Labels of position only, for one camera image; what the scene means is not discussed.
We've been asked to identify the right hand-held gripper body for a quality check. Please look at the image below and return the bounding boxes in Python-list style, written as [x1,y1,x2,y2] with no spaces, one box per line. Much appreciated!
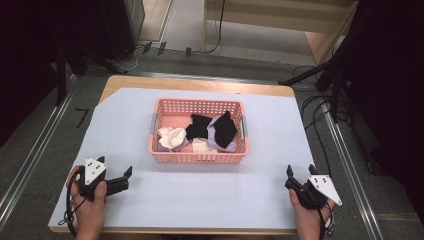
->
[284,173,343,211]

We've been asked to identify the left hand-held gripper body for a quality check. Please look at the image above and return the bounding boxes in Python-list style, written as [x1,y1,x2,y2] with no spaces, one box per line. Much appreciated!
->
[76,157,130,202]

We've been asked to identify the person's right hand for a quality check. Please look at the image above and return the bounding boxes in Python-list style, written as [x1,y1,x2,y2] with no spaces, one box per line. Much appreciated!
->
[288,188,336,236]

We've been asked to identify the person's left hand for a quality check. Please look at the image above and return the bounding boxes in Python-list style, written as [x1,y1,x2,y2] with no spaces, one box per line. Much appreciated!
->
[65,165,108,236]

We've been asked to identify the cream sock bundle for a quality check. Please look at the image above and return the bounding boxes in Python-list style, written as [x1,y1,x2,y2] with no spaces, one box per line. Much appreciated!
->
[156,126,188,150]

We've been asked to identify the small lavender sock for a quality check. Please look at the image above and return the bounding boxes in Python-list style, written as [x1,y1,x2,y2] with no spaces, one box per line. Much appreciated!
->
[157,138,190,153]

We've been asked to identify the pink plastic basket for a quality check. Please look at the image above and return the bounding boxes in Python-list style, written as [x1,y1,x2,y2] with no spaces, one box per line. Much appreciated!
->
[147,97,250,165]

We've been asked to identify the white table mat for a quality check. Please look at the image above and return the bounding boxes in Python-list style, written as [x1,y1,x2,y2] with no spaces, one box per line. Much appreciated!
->
[48,87,315,231]

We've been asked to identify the black sock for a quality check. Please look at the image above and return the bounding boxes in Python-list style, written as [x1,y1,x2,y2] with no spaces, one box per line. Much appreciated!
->
[185,113,214,141]
[212,110,238,150]

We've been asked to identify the flat cream sock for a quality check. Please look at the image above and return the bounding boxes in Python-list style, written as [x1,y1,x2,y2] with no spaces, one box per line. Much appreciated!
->
[191,136,218,154]

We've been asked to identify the large lavender sock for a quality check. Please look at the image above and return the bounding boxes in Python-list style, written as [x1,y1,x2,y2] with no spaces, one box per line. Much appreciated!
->
[206,114,238,154]

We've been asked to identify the black stand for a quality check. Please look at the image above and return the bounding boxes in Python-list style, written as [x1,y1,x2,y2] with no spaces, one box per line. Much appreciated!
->
[49,39,88,107]
[278,3,364,124]

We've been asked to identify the wooden table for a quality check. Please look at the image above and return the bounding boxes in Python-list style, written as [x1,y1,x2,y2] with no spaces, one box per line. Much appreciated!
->
[49,74,298,236]

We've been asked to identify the dark cabinet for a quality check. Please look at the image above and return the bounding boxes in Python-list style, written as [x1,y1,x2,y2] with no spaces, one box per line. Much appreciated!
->
[99,0,146,62]

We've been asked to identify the wooden shelf unit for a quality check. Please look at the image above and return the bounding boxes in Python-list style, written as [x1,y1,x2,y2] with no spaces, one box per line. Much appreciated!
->
[201,0,360,66]

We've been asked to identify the right hand-held gripper cable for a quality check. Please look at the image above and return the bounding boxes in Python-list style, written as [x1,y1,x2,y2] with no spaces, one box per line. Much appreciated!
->
[316,199,335,240]

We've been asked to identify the hand-held gripper cable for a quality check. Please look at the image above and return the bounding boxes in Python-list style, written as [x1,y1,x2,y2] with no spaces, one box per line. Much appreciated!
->
[57,166,85,237]
[316,199,335,240]

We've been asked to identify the metal floor rail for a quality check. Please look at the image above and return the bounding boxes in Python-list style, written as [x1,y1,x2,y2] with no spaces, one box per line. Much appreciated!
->
[127,70,280,86]
[320,99,385,240]
[0,73,78,232]

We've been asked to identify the black floor cables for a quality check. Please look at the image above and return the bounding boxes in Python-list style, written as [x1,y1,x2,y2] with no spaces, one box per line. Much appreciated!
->
[291,64,351,178]

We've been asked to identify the left hand-held gripper cable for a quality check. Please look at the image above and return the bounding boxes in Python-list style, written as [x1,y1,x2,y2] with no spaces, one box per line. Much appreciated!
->
[57,166,85,237]

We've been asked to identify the white floor cable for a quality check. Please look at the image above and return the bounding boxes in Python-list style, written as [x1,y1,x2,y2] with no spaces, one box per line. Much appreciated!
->
[110,44,145,73]

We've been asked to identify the black hanging cable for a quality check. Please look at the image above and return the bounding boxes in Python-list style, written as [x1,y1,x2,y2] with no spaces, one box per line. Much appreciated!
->
[203,0,227,55]

